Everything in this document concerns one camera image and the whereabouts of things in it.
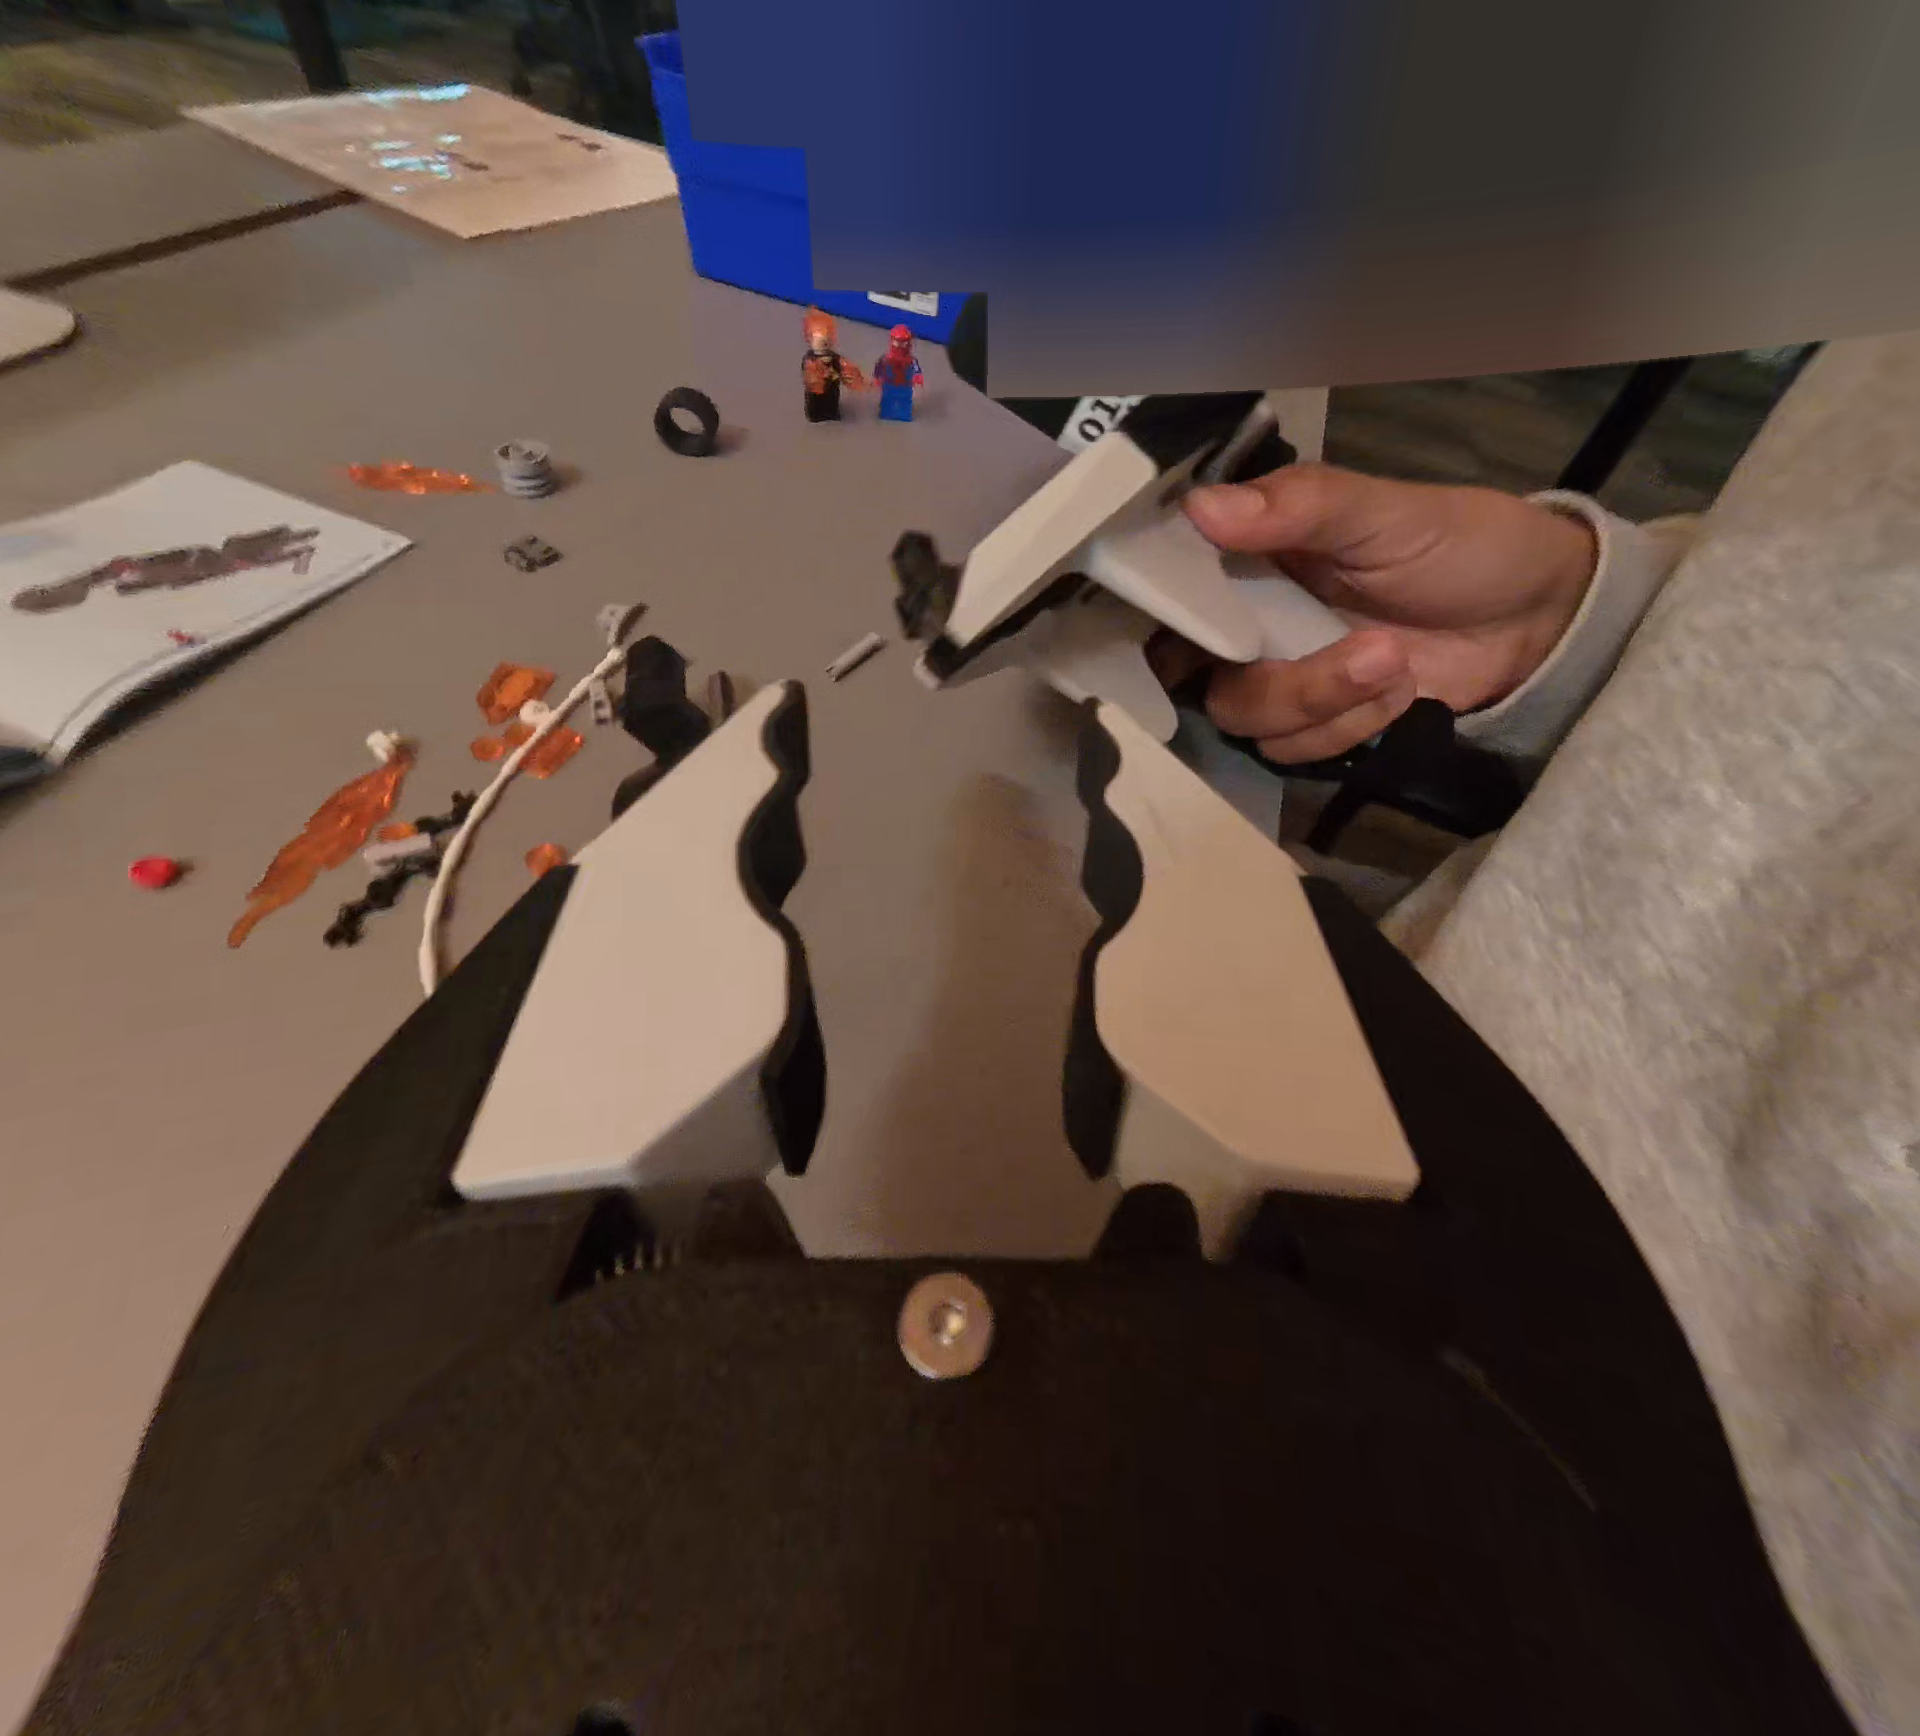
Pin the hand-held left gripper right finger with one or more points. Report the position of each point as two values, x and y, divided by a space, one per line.
1245 1032

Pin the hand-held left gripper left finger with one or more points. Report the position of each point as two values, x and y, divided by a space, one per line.
631 1016

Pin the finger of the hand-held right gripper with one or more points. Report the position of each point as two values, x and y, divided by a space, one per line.
1064 520
996 648

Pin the dark grey lego hinge piece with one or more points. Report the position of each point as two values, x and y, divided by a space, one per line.
918 581

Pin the black red lego motorcycle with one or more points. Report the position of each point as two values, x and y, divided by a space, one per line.
657 701

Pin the person's right forearm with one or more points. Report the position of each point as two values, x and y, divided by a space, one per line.
1617 612

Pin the light grey lego pin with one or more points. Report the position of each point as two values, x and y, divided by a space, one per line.
855 657

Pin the orange round lego stud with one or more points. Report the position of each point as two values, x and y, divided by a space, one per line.
544 861

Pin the black lego clip piece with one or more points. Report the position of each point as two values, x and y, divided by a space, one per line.
447 814
377 903

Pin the light grey lego clip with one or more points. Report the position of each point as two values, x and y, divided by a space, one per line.
605 697

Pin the orange faceted lego piece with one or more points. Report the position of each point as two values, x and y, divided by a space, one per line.
512 692

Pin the black lego tyre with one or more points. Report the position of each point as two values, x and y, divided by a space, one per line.
669 425

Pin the dark grey lego plate piece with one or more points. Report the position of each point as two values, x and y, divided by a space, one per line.
534 553

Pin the red round lego stud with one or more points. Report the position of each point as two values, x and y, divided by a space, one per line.
155 873

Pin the grey lego wheel hub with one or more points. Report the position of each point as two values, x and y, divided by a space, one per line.
530 470

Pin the person's right hand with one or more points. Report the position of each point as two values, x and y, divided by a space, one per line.
1426 581

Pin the red blue minifigure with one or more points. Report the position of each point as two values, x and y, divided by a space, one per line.
898 381

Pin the orange transparent flat plate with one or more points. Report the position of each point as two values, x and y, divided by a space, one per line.
547 755

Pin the flame head minifigure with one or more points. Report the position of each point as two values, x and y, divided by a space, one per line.
818 381

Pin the light grey small connector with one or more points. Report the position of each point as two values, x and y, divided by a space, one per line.
398 847

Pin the large orange flame piece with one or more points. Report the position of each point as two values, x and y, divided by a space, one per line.
325 835

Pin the black metal table leg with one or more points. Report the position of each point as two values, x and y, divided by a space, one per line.
1628 425

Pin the blue plastic bin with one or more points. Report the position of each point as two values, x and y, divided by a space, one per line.
740 216

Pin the thin orange flame piece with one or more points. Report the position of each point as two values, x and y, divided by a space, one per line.
413 480

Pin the open instruction booklet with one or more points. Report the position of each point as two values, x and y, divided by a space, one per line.
196 612

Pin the printed paper sheet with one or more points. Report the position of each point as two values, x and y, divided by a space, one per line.
483 170

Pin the white rounded stand base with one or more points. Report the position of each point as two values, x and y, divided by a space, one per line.
28 325

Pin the light grey bracket piece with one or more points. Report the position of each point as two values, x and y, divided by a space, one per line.
619 620

